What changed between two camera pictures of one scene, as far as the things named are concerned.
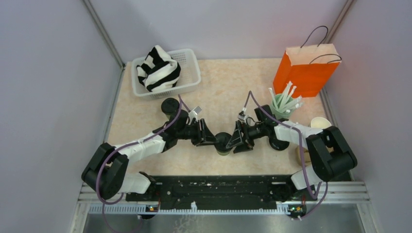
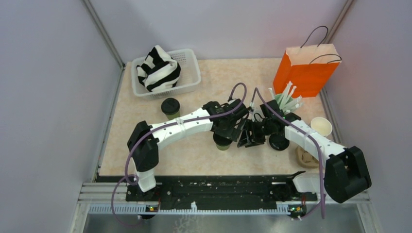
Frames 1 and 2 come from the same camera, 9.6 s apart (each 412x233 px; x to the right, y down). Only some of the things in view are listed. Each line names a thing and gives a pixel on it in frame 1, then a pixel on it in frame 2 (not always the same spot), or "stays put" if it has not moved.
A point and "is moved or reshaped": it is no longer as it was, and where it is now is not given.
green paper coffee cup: [171, 117] stays put
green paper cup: [223, 153] is moved or reshaped
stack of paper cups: [320, 122] stays put
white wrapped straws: [284, 102] stays put
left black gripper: [204, 137] → [233, 133]
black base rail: [225, 191] stays put
